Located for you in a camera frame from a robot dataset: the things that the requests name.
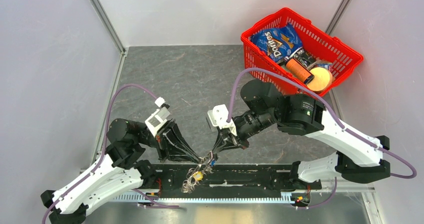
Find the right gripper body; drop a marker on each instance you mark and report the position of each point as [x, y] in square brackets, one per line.
[240, 139]

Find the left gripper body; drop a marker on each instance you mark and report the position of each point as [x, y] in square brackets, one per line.
[159, 137]

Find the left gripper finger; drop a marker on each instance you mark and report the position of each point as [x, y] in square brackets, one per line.
[176, 134]
[184, 153]

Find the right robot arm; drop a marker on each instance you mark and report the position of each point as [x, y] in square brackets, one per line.
[357, 158]

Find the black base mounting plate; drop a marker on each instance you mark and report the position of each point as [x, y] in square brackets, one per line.
[228, 181]

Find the orange cylindrical can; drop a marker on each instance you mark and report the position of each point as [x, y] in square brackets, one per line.
[299, 71]

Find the round yellow sponge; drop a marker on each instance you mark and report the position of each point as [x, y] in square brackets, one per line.
[323, 78]

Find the blue Doritos chip bag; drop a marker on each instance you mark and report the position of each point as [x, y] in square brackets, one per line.
[278, 43]

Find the black snack packet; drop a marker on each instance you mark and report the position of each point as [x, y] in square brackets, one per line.
[303, 57]

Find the red plastic basket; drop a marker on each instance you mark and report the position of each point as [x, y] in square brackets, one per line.
[330, 52]

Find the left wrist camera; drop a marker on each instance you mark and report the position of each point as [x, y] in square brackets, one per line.
[158, 118]

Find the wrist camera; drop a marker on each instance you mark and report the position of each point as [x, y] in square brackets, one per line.
[218, 118]
[158, 118]

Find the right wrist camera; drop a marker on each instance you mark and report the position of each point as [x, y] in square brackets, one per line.
[218, 118]

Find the slotted cable duct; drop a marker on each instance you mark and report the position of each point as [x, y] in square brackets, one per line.
[134, 197]

